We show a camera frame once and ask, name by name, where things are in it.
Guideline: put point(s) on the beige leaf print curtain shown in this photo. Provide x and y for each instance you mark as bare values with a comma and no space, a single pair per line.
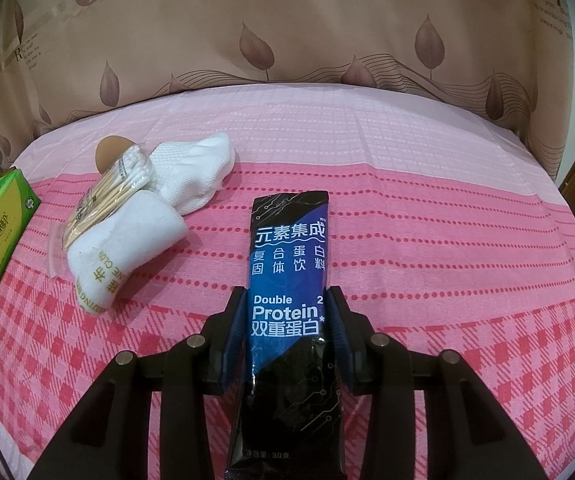
317,20

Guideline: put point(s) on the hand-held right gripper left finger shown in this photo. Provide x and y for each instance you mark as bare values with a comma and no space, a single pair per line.
232,342

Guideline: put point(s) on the pink checked blanket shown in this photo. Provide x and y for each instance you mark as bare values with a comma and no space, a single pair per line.
417,210

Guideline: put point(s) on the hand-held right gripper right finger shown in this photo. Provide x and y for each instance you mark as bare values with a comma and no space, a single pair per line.
342,345

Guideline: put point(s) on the brown makeup sponge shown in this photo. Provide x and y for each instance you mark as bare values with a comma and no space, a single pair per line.
107,152

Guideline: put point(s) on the bag of cotton swabs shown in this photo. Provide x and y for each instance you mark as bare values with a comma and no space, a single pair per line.
102,195

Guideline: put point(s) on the white knit sock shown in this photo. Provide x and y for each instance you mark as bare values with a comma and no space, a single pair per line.
192,170

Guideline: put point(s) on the blue black drink packet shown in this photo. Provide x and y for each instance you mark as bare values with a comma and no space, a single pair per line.
287,270

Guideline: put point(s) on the white towel gold lettering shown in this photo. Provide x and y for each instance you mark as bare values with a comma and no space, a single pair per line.
132,240

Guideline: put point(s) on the green tissue pack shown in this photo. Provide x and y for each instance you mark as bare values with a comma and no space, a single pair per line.
2,230

